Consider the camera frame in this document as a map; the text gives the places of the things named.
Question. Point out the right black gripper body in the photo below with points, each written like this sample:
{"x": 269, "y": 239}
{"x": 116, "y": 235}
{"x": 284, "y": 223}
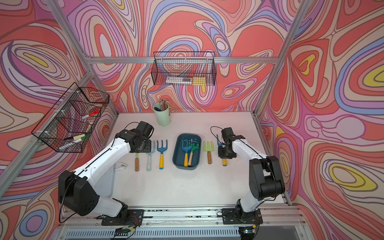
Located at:
{"x": 226, "y": 153}

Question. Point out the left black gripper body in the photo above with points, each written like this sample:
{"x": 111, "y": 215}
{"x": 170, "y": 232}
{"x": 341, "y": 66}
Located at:
{"x": 146, "y": 146}

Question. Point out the blue rake yellow handle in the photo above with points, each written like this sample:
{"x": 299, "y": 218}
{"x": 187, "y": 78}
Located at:
{"x": 224, "y": 162}
{"x": 186, "y": 147}
{"x": 161, "y": 148}

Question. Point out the lime rake wooden handle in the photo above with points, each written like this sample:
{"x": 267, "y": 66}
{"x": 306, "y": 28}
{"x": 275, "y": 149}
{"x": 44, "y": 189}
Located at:
{"x": 208, "y": 147}

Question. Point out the light blue rake pale handle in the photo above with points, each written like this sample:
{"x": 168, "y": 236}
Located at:
{"x": 149, "y": 160}

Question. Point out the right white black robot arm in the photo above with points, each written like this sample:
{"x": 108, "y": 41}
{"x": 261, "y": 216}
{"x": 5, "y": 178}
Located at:
{"x": 266, "y": 180}

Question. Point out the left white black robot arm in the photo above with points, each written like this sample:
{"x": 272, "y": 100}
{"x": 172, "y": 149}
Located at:
{"x": 77, "y": 189}

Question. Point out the teal plastic storage box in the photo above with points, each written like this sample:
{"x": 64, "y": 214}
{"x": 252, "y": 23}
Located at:
{"x": 179, "y": 155}

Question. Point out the mint green pen cup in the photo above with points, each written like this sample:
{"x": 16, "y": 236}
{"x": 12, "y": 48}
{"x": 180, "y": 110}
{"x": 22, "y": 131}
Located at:
{"x": 163, "y": 118}

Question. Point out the pens in cup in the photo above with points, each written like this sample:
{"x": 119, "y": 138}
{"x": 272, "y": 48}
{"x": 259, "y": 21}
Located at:
{"x": 161, "y": 106}

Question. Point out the green marker in basket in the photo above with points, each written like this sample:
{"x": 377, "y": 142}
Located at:
{"x": 77, "y": 139}

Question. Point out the red marker in basket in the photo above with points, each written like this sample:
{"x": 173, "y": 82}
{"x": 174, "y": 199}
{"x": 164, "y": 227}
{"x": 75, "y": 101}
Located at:
{"x": 95, "y": 113}

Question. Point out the clear tube in back basket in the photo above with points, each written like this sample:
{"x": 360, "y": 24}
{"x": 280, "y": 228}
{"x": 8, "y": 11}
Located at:
{"x": 179, "y": 80}

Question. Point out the yellow item in back basket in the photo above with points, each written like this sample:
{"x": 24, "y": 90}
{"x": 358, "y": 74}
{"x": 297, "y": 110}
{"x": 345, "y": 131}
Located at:
{"x": 199, "y": 81}

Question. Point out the dark green rake wooden handle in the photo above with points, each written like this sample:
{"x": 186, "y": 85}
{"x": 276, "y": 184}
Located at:
{"x": 194, "y": 147}

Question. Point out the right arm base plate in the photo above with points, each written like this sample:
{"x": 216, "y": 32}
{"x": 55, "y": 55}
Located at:
{"x": 235, "y": 216}

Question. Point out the left black wire basket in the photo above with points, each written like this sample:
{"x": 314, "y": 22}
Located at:
{"x": 66, "y": 120}

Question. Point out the black wire basket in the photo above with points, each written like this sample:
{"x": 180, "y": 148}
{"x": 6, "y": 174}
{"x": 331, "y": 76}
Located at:
{"x": 186, "y": 64}
{"x": 66, "y": 120}

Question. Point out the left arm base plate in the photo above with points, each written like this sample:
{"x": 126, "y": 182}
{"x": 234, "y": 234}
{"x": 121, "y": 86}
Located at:
{"x": 126, "y": 218}

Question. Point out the back black wire basket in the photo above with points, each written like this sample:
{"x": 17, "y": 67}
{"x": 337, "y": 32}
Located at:
{"x": 186, "y": 64}

